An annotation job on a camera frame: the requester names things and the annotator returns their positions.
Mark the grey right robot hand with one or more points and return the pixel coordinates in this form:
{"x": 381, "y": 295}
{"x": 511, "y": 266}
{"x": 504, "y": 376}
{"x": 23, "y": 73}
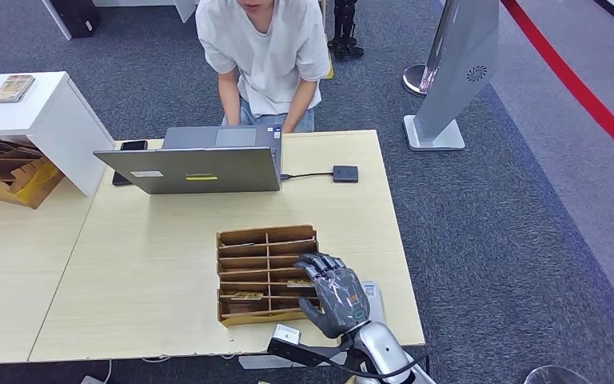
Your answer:
{"x": 339, "y": 302}

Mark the person's right forearm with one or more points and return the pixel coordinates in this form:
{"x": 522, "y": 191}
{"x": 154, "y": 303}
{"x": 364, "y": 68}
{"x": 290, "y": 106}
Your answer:
{"x": 229, "y": 100}

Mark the person's left forearm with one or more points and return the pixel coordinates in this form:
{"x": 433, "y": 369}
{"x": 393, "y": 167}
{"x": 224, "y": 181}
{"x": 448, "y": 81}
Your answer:
{"x": 299, "y": 108}

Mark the white card reader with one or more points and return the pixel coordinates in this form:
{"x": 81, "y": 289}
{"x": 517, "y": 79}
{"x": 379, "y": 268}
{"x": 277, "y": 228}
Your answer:
{"x": 373, "y": 297}

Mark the patterned room key card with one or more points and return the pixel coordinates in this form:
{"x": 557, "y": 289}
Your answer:
{"x": 246, "y": 296}
{"x": 299, "y": 283}

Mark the cardboard slotted card tray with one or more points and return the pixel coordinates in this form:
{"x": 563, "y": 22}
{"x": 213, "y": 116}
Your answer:
{"x": 243, "y": 318}

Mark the person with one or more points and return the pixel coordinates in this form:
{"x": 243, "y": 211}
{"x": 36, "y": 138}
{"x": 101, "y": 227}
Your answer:
{"x": 264, "y": 53}

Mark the white bar under table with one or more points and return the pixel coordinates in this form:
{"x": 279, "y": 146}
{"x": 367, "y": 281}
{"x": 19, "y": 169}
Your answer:
{"x": 256, "y": 363}

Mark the grey laptop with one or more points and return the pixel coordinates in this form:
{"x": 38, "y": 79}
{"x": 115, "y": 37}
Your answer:
{"x": 180, "y": 169}

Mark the grey rounded shell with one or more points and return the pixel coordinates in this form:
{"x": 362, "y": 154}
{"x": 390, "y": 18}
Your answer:
{"x": 556, "y": 376}

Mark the grey standing kiosk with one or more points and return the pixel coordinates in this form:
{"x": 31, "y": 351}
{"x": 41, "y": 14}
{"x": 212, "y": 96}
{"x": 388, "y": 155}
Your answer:
{"x": 455, "y": 79}

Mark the black smartphone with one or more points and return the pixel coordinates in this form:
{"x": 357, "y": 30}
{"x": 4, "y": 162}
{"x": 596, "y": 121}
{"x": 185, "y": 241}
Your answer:
{"x": 133, "y": 145}

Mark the white adapter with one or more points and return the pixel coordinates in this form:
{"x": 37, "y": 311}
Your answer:
{"x": 91, "y": 380}

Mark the black robot legs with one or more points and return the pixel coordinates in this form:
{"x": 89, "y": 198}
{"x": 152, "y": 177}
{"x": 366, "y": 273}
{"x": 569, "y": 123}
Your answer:
{"x": 345, "y": 32}

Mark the white desk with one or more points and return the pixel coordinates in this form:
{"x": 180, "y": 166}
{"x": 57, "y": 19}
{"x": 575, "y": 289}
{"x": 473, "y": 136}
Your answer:
{"x": 182, "y": 8}

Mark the white side table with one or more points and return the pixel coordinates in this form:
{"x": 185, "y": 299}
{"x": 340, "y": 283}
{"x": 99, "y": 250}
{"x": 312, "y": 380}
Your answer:
{"x": 58, "y": 122}

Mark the brown cardboard divider box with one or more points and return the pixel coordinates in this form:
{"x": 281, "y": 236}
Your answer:
{"x": 15, "y": 179}

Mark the stack of patterned cards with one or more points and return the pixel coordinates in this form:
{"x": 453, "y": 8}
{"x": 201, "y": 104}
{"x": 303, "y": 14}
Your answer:
{"x": 13, "y": 88}

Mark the chrome stanchion post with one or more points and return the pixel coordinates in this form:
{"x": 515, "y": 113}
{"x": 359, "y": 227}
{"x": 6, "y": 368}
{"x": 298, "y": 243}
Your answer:
{"x": 412, "y": 81}

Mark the yellow frame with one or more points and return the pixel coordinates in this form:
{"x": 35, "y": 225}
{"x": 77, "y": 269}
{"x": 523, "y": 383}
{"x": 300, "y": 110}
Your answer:
{"x": 328, "y": 66}

